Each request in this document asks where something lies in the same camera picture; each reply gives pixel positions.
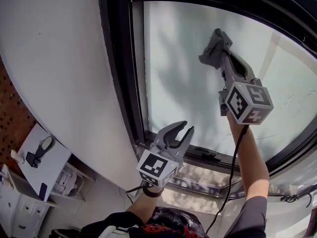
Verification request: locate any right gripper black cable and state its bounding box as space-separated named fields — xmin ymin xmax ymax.
xmin=205 ymin=124 xmax=250 ymax=238

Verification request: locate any white side table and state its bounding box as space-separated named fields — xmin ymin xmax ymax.
xmin=16 ymin=122 xmax=72 ymax=203

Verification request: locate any white harness strap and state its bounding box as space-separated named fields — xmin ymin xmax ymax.
xmin=98 ymin=224 xmax=139 ymax=238

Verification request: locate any dark brown wristband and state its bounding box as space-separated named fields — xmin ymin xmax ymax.
xmin=142 ymin=186 xmax=165 ymax=198

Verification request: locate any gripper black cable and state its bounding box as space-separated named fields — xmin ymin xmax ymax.
xmin=125 ymin=184 xmax=149 ymax=197
xmin=205 ymin=124 xmax=250 ymax=238

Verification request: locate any frosted window glass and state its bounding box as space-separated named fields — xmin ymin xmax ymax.
xmin=143 ymin=0 xmax=317 ymax=163

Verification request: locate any black adapter with cable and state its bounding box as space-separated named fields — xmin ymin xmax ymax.
xmin=25 ymin=135 xmax=55 ymax=169

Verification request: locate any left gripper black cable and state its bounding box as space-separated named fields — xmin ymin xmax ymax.
xmin=125 ymin=184 xmax=149 ymax=197

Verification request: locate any white drawer cabinet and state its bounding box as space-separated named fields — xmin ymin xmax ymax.
xmin=0 ymin=162 xmax=57 ymax=238

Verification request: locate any grey cloth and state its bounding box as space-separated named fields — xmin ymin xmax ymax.
xmin=198 ymin=28 xmax=233 ymax=70

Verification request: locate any person's right forearm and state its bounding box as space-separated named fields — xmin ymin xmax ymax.
xmin=226 ymin=113 xmax=270 ymax=203

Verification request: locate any white bottle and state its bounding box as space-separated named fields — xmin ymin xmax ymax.
xmin=10 ymin=149 xmax=25 ymax=164

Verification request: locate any white board panel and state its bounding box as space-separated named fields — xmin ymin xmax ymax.
xmin=217 ymin=182 xmax=317 ymax=238

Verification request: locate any black metal hook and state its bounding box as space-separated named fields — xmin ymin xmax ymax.
xmin=281 ymin=192 xmax=313 ymax=209

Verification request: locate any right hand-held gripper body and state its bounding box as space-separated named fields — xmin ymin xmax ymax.
xmin=217 ymin=75 xmax=274 ymax=126

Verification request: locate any person's left forearm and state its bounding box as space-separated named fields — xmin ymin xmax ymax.
xmin=126 ymin=186 xmax=165 ymax=223

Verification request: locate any person's black printed shirt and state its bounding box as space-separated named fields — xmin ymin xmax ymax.
xmin=81 ymin=196 xmax=268 ymax=238

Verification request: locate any black-framed glass window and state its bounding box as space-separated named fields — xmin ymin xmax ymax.
xmin=98 ymin=0 xmax=317 ymax=176

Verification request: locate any white storage shelf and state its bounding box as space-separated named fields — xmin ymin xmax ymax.
xmin=51 ymin=161 xmax=96 ymax=203

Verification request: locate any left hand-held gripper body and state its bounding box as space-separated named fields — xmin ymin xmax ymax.
xmin=136 ymin=141 xmax=185 ymax=187

